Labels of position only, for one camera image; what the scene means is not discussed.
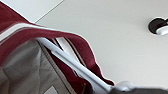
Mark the white wardrobe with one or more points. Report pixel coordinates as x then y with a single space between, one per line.
110 30

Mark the black wall hook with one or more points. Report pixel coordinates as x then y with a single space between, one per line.
156 25

